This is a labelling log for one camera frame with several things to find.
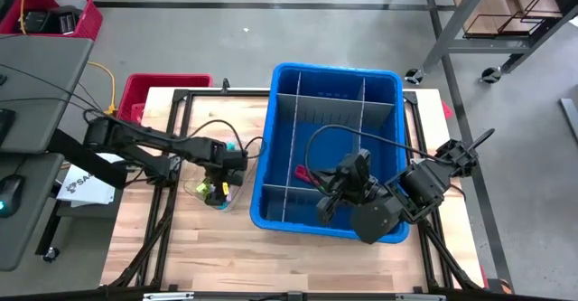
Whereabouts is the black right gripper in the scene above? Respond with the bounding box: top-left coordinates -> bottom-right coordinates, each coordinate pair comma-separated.
306,148 -> 386,226

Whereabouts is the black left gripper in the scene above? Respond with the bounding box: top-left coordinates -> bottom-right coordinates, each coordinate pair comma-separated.
202,148 -> 250,207

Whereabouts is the clear plastic container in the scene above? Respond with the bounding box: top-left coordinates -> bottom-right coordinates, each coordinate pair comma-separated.
182,138 -> 264,212

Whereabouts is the large blue plastic bin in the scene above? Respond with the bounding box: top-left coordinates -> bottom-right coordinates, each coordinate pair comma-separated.
249,61 -> 411,245

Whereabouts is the empty red plastic basket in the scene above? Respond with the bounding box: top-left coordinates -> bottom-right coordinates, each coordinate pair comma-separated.
117,72 -> 213,126

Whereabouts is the white printed paper sheet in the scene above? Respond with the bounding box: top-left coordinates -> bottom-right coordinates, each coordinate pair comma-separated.
56,152 -> 117,209

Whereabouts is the black diagonal bar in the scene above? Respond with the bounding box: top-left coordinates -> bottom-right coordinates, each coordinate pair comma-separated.
47,127 -> 130,190

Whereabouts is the black caster wheel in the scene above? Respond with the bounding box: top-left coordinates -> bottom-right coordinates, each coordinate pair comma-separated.
404,67 -> 426,86
480,66 -> 503,85

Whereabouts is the black desk leg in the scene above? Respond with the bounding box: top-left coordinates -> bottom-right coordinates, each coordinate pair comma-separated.
34,199 -> 62,265

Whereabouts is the grey desk top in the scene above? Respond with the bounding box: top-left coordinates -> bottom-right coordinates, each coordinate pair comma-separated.
0,152 -> 65,273
0,33 -> 95,155

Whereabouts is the black computer mouse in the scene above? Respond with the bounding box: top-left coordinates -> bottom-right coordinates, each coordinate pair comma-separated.
0,174 -> 26,219

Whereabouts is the red basket with black devices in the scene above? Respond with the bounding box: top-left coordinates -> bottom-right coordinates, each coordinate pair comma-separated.
0,0 -> 104,42

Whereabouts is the metal rolling cart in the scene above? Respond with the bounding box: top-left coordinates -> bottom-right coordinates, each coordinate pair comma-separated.
422,0 -> 578,74

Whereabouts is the black flat device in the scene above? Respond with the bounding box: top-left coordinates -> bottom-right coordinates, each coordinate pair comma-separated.
0,108 -> 18,146

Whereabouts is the black box device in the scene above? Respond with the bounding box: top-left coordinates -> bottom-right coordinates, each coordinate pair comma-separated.
48,5 -> 83,36
22,10 -> 50,34

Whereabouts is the brown cardboard box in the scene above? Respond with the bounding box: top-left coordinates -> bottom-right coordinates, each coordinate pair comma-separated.
451,0 -> 578,35

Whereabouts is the silver metal bracket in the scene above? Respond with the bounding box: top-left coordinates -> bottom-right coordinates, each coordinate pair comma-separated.
395,293 -> 447,301
142,291 -> 195,301

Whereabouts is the yellow cable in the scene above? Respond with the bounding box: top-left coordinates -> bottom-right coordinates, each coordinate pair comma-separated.
17,0 -> 29,36
87,60 -> 118,116

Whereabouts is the black wire rack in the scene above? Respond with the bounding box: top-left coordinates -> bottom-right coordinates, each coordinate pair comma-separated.
448,0 -> 578,39

